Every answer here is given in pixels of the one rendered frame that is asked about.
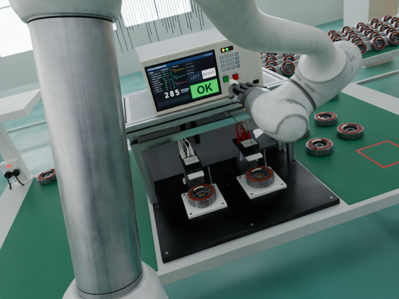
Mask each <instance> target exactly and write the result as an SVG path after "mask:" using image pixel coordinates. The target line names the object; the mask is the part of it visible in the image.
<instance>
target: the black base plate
mask: <svg viewBox="0 0 399 299"><path fill-rule="evenodd" d="M265 154H266V159H267V167H271V169H272V170H273V171H274V172H275V173H276V174H277V175H278V176H279V178H281V179H282V181H283V182H285V184H286V185H287V187H286V188H284V189H280V190H276V191H274V192H271V193H268V194H265V195H262V196H259V197H256V198H253V199H250V198H249V196H248V195H247V193H246V192H245V190H244V189H243V187H242V186H241V185H240V183H239V182H238V180H237V176H241V175H244V174H246V172H247V171H248V170H249V169H251V168H249V169H247V170H244V171H241V170H240V168H239V167H238V165H237V161H236V157H233V158H230V159H227V160H224V161H220V162H217V163H214V164H210V165H208V166H209V167H210V172H211V177H212V181H213V184H216V185H217V187H218V189H219V191H220V193H221V194H222V196H223V198H224V200H225V201H226V203H227V207H225V208H222V209H218V210H216V211H213V212H209V213H207V214H204V215H200V216H198V217H195V218H191V219H189V217H188V214H187V211H186V208H185V205H184V202H183V199H182V196H181V194H183V193H187V192H189V190H190V189H191V188H192V187H193V186H192V187H188V186H187V184H186V185H185V184H184V183H183V178H185V176H184V174H183V173H181V174H177V175H175V176H172V177H168V178H165V179H161V180H158V181H155V182H154V185H155V190H154V191H155V193H156V196H157V200H158V203H153V204H152V205H153V212H154V218H155V222H156V229H157V235H158V240H159V246H160V253H161V259H162V261H163V264H164V263H167V262H171V261H173V260H176V259H180V258H182V257H185V256H188V255H191V254H194V253H197V252H200V251H203V250H206V249H209V248H211V247H214V246H218V245H220V244H223V243H227V242H229V241H232V240H235V239H237V238H241V237H244V236H247V235H250V234H253V233H256V232H258V231H261V230H264V229H267V228H270V227H273V226H276V225H279V224H282V223H284V222H288V221H291V220H294V219H296V218H300V217H303V216H305V215H309V214H311V213H314V212H317V211H320V210H323V209H326V208H329V207H332V206H335V205H338V204H340V199H339V198H338V197H337V196H336V195H335V194H333V193H332V191H330V190H329V189H328V188H327V187H326V186H324V185H323V184H322V183H321V182H320V181H319V180H318V179H317V178H316V177H315V176H313V175H312V174H311V173H310V172H308V171H307V169H305V168H304V167H303V166H302V165H301V164H300V163H298V162H297V161H296V160H294V159H292V160H291V161H289V159H287V155H286V151H285V150H281V151H279V150H278V149H277V148H273V149H270V150H268V151H265ZM208 166H204V167H203V169H204V170H203V172H204V181H205V183H202V184H210V185H211V181H210V176H209V173H208V168H207V167H208Z"/></svg>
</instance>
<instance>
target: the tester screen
mask: <svg viewBox="0 0 399 299"><path fill-rule="evenodd" d="M211 68H215V71H216V67H215V63H214V56H213V52H210V53H206V54H203V55H199V56H195V57H192V58H188V59H183V60H181V61H176V62H172V63H168V64H165V65H160V66H156V67H153V68H149V69H147V73H148V77H149V80H150V84H151V87H152V91H153V94H154V98H155V101H156V104H157V108H158V110H159V109H163V108H166V107H170V106H174V105H177V104H181V103H185V102H187V101H191V100H195V99H198V98H202V97H206V96H210V95H213V94H217V93H219V92H220V90H219V92H216V93H212V94H208V95H205V96H201V97H197V98H192V93H191V88H190V86H191V85H195V84H199V83H202V82H206V81H210V80H213V79H217V73H216V76H213V77H209V78H205V79H201V80H198V81H194V82H189V79H188V75H189V74H193V73H196V72H199V71H204V70H207V69H211ZM217 82H218V80H217ZM176 89H179V90H180V95H179V96H174V97H171V98H167V99H165V98H164V94H163V93H165V92H168V91H172V90H176ZM185 95H189V99H186V100H182V101H179V102H175V103H172V104H168V105H165V106H161V107H159V106H158V103H160V102H162V101H167V100H171V99H174V98H178V97H182V96H185Z"/></svg>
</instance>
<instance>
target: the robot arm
mask: <svg viewBox="0 0 399 299"><path fill-rule="evenodd" d="M8 1H9V4H10V6H11V8H12V9H13V11H14V12H15V13H16V14H17V16H18V17H19V18H20V20H21V21H22V22H23V23H25V24H28V27H29V31H30V37H31V43H32V47H33V53H34V60H35V63H36V69H37V76H38V79H39V85H40V92H41V95H42V102H43V108H44V112H45V118H46V124H47V130H48V134H49V140H50V146H51V150H52V156H53V162H54V166H55V172H56V178H57V182H58V189H59V194H60V199H61V205H62V210H63V215H64V221H65V227H66V233H67V237H68V243H69V249H70V253H71V259H72V265H73V269H74V275H75V279H74V280H73V281H72V282H71V284H70V285H69V287H68V289H67V290H66V292H65V294H64V296H63V298H62V299H169V298H168V296H167V294H166V292H165V290H164V288H163V286H162V284H161V282H160V280H159V276H158V274H157V272H156V271H155V270H154V269H153V268H152V267H150V266H149V265H148V264H146V263H144V262H143V261H142V259H141V250H140V240H139V235H138V226H137V216H136V210H135V201H134V191H133V186H132V176H131V167H130V162H129V152H128V143H127V137H126V127H125V118H124V108H123V103H122V94H121V84H120V79H119V69H118V60H117V54H116V45H115V35H114V30H113V23H115V22H117V19H118V17H119V14H120V13H121V9H122V0H8ZM193 1H194V2H195V3H196V4H197V6H198V7H199V8H200V10H201V11H202V12H203V13H204V14H205V15H206V16H207V18H208V19H209V20H210V21H211V22H212V24H213V25H214V26H215V27H216V29H217V30H218V31H219V32H220V33H221V34H222V35H223V36H224V37H225V38H226V39H227V40H229V41H230V42H232V43H233V44H235V45H237V46H239V47H241V48H243V49H246V50H251V51H254V52H264V53H284V54H296V55H301V57H300V59H299V63H298V65H297V67H296V69H295V71H294V72H295V74H294V75H293V76H292V77H291V78H290V79H289V80H288V81H286V82H285V83H284V84H282V85H281V86H279V87H277V88H276V89H274V90H272V91H270V90H268V89H267V86H261V85H257V84H253V83H250V82H246V84H244V83H240V82H237V81H235V80H234V79H230V80H229V84H230V87H229V88H228V90H229V103H230V104H234V103H235V102H238V103H239V104H242V106H243V107H244V108H245V110H246V112H247V114H248V115H250V117H251V118H253V120H254V121H255V123H256V125H257V126H258V127H259V128H260V129H261V130H262V131H263V132H264V133H266V134H267V135H268V136H270V137H272V138H274V139H276V140H278V141H281V142H288V143H289V142H295V141H298V140H299V139H301V138H302V137H303V136H304V135H305V133H306V132H307V130H308V126H309V116H310V115H311V113H312V112H313V111H315V110H316V109H317V108H318V107H320V106H321V105H323V104H325V103H326V102H328V101H329V100H331V99H332V98H333V97H334V96H336V95H337V94H338V93H339V92H340V91H341V90H343V89H344V88H345V87H346V86H347V85H348V84H349V83H350V82H351V81H352V80H353V79H354V77H355V76H356V75H357V73H358V72H359V70H360V68H361V66H362V62H363V59H362V53H361V51H360V49H359V48H358V47H357V46H356V45H355V44H354V43H352V42H349V41H345V40H343V41H338V42H333V41H332V40H331V38H330V36H329V35H328V34H327V33H326V32H324V31H322V30H321V29H318V28H316V27H312V26H308V25H305V24H301V23H296V22H293V21H289V20H284V19H281V18H277V17H272V16H270V15H267V14H264V13H263V12H261V11H260V10H259V8H258V7H257V3H256V0H193ZM234 94H236V95H237V96H238V97H237V98H236V97H235V95H234Z"/></svg>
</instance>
